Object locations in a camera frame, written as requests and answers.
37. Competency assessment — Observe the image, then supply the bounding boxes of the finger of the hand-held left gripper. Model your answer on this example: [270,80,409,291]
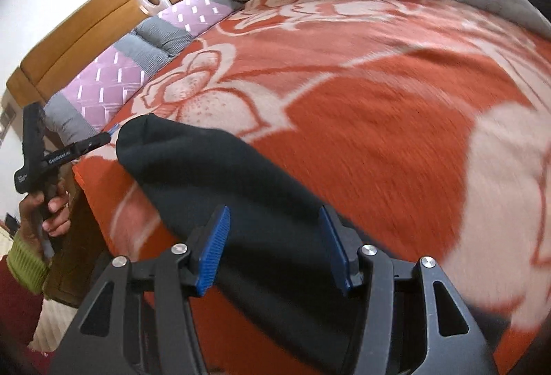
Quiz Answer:
[77,124,122,156]

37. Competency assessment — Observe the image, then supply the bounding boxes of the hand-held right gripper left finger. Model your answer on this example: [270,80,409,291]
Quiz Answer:
[51,205,231,375]

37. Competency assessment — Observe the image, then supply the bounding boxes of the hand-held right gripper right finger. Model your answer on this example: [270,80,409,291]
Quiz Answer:
[318,205,502,375]

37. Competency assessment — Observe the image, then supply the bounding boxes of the black pants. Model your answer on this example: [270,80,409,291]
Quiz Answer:
[116,115,509,373]

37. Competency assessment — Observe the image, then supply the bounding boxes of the person's left forearm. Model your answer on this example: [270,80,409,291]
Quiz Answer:
[0,231,50,296]

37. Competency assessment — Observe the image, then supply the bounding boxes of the person's left hand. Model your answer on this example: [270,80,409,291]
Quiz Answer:
[17,175,72,247]

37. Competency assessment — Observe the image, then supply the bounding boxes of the purple and grey pillow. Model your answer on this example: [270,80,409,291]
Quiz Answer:
[43,34,166,143]
[135,0,244,57]

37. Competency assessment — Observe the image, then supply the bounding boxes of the wooden headboard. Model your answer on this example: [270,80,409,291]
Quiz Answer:
[17,0,252,104]

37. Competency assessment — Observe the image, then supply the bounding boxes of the orange floral blanket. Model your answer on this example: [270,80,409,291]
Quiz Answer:
[72,0,551,371]

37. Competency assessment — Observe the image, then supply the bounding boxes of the wooden bed frame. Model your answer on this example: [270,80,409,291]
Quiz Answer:
[43,129,110,309]

